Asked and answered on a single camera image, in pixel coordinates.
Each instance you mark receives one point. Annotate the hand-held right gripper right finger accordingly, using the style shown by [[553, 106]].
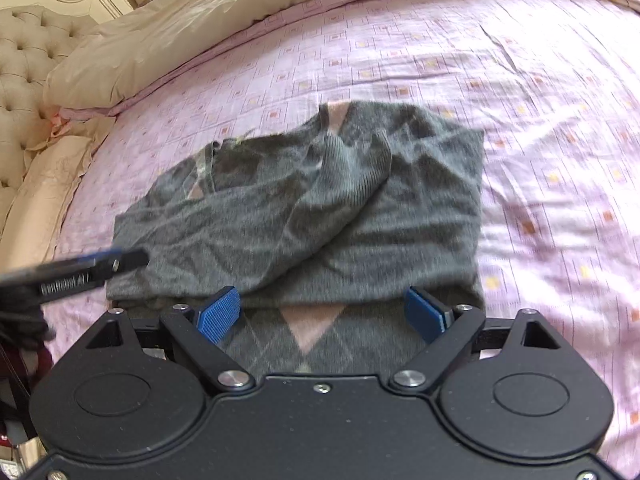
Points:
[[424, 316]]

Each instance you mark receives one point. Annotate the grey argyle sweater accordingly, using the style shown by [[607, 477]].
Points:
[[300, 210]]

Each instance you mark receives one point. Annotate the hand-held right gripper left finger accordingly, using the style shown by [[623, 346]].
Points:
[[217, 316]]

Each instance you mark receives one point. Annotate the person's left hand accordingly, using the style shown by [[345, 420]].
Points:
[[22, 327]]

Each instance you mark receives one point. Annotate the orange pink cloth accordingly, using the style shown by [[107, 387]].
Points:
[[59, 125]]

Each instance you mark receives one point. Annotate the beige duvet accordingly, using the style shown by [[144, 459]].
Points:
[[190, 25]]

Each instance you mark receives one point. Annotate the beige tufted headboard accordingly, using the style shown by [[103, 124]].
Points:
[[25, 60]]

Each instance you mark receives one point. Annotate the beige pillow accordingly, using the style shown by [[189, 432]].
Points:
[[45, 185]]

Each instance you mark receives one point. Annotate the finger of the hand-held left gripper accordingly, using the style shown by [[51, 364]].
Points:
[[75, 275]]

